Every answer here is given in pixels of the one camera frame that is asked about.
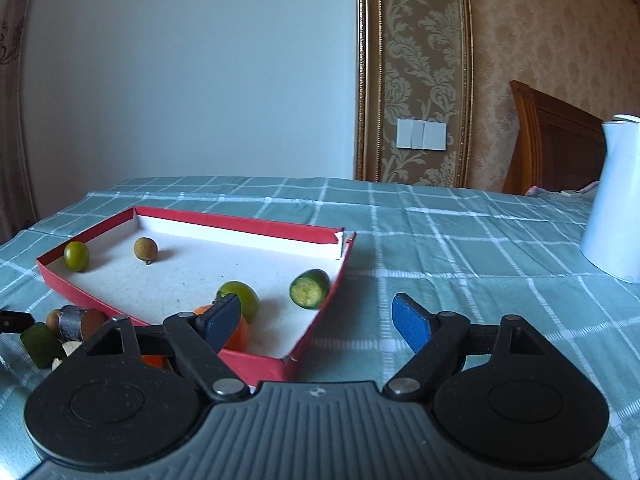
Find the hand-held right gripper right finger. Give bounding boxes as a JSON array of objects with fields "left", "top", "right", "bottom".
[{"left": 382, "top": 292, "right": 556, "bottom": 402}]

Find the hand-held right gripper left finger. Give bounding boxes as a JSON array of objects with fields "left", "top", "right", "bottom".
[{"left": 82, "top": 292, "right": 251, "bottom": 403}]

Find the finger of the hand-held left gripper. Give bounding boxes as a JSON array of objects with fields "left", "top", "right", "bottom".
[{"left": 0, "top": 310, "right": 35, "bottom": 335}]

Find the large cucumber piece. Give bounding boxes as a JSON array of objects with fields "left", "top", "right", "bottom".
[{"left": 20, "top": 322, "right": 66, "bottom": 368}]

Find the green tomato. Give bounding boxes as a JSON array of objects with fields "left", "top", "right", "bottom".
[{"left": 216, "top": 280, "right": 261, "bottom": 323}]

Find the red cardboard box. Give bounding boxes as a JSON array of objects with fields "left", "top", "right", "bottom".
[{"left": 36, "top": 205, "right": 357, "bottom": 383}]

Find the green round plum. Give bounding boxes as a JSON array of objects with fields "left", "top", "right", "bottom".
[{"left": 63, "top": 241, "right": 91, "bottom": 273}]

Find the small cucumber piece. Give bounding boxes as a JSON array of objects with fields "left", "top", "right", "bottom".
[{"left": 289, "top": 269, "right": 331, "bottom": 310}]

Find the green checked tablecloth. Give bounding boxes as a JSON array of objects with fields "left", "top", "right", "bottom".
[{"left": 0, "top": 176, "right": 640, "bottom": 480}]

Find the pink cloth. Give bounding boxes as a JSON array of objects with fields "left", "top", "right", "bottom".
[{"left": 525, "top": 182, "right": 598, "bottom": 198}]

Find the wooden headboard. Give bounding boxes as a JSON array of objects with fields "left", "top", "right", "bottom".
[{"left": 501, "top": 80, "right": 608, "bottom": 197}]

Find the white kettle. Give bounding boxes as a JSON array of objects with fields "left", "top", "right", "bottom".
[{"left": 580, "top": 114, "right": 640, "bottom": 285}]

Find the gold framed wallpaper panel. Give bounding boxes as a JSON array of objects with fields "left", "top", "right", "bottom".
[{"left": 355, "top": 0, "right": 474, "bottom": 188}]

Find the white wall switch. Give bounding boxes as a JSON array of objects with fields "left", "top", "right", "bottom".
[{"left": 396, "top": 118, "right": 447, "bottom": 150}]

